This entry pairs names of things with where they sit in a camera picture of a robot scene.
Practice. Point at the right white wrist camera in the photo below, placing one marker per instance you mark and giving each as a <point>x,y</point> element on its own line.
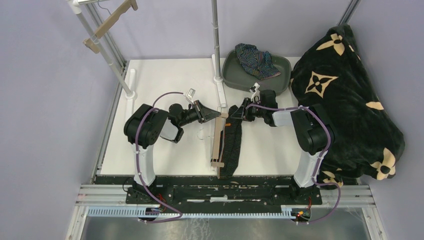
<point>254,91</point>

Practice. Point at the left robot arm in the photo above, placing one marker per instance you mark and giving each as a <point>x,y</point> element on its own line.
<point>146,125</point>

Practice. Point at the blue striped underwear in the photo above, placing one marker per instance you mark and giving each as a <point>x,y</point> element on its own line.
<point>255,62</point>

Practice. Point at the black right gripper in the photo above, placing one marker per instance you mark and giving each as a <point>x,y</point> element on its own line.
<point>242,113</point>

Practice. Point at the green plastic tray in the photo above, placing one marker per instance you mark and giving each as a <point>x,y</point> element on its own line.
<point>234,76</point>

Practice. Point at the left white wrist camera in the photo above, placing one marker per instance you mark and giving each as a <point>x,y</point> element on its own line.
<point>189,95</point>

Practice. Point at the centre rack pole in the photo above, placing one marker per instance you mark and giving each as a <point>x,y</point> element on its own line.
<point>215,26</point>

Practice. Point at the left hanging wooden hanger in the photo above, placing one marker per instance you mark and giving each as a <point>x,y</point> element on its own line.
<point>92,42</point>

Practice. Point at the left rack pole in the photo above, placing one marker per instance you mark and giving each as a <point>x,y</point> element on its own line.
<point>75,7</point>

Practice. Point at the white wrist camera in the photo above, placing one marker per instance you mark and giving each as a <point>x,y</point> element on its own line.
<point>189,95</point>
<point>254,91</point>

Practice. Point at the white cable duct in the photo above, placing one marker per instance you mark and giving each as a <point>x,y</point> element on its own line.
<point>146,213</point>

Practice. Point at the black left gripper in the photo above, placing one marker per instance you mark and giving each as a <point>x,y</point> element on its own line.
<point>204,113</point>

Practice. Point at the rack pole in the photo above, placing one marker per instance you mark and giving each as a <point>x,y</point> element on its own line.
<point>75,7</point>
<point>215,26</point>

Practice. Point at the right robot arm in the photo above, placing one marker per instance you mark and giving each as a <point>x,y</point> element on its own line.
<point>313,129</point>

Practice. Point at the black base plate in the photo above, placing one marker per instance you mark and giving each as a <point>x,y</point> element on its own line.
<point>212,195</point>

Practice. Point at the black floral blanket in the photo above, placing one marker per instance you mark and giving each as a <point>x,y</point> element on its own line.
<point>367,141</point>

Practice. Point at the wooden clip hanger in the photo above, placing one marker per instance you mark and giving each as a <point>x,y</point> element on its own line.
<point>214,136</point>

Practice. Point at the black striped underwear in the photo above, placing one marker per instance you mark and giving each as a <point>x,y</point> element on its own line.
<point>231,138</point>

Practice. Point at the aluminium frame rails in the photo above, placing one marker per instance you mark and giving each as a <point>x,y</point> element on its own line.
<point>347,215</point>

